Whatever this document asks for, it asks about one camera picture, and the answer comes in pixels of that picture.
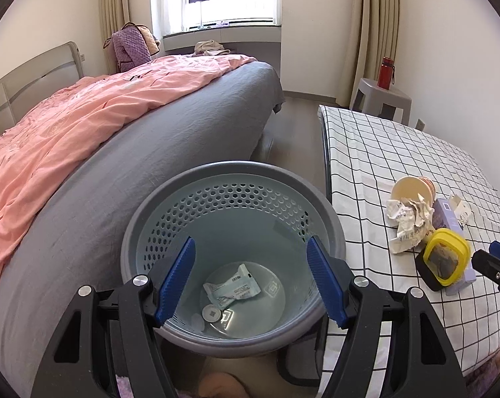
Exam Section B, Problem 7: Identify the black table frame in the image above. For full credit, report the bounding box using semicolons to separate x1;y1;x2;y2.
321;120;332;195

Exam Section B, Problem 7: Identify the white checkered tablecloth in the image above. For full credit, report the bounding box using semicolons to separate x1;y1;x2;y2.
318;105;500;386

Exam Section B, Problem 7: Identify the grey bed headboard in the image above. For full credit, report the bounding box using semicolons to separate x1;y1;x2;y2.
0;41;87;127

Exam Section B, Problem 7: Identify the white paper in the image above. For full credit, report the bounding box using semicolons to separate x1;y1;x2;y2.
386;193;436;255

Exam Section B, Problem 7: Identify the grey window sill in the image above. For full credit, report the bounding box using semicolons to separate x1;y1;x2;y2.
163;25;283;54

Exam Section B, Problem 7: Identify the grey perforated waste basket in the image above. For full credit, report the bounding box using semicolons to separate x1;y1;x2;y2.
120;160;347;359

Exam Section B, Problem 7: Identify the yellow rimmed plastic container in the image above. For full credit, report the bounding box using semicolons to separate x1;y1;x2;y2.
415;228;471;293

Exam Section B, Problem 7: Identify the red water bottle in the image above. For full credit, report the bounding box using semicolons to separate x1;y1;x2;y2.
378;56;395;90

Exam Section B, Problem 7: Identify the beige paper cup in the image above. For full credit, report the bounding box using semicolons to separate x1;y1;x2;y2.
391;175;435;208

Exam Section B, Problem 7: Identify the purple cardboard box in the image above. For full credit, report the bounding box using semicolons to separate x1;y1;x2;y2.
432;194;471;233

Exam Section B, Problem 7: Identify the beige cloth bundle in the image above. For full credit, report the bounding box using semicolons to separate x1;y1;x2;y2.
194;40;234;55

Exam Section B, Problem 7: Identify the white printed wrapper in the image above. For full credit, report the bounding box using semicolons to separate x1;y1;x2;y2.
203;263;262;311

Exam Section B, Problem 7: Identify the small white blue packet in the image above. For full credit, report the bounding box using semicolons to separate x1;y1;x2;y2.
444;269;477;297

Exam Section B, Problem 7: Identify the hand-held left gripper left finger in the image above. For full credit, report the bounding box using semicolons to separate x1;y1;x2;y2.
30;236;197;398

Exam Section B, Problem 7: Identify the purple fleece blanket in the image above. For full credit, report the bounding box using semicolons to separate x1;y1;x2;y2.
111;25;155;73

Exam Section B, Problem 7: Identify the beige curtain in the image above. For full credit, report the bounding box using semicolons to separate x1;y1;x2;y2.
335;0;400;110
98;0;130;75

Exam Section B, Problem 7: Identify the bed with grey sheet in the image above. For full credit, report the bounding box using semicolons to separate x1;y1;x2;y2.
0;61;286;396

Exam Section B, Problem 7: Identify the beige quilted cloth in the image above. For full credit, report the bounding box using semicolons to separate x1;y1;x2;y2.
140;25;161;56

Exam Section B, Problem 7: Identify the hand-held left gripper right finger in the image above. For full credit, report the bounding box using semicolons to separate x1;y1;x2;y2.
306;235;470;398

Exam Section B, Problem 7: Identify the grey plastic stool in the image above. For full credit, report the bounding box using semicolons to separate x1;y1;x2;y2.
349;78;412;126

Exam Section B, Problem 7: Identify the pink duvet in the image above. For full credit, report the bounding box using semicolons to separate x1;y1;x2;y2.
0;54;259;320

